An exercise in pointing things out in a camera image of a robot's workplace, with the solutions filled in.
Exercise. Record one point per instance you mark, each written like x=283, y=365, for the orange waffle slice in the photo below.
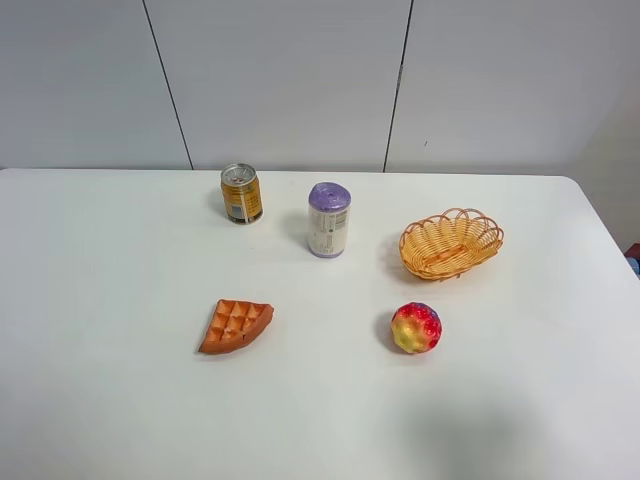
x=234, y=325

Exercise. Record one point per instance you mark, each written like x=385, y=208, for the orange wicker basket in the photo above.
x=449, y=244

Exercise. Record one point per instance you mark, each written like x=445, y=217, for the purple trash bag roll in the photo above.
x=328, y=216

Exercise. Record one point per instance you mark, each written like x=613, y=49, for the gold beverage can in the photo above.
x=241, y=193

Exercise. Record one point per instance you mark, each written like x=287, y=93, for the red yellow strawberry toy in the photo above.
x=416, y=328

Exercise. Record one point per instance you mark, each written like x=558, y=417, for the blue object at table edge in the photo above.
x=633, y=257

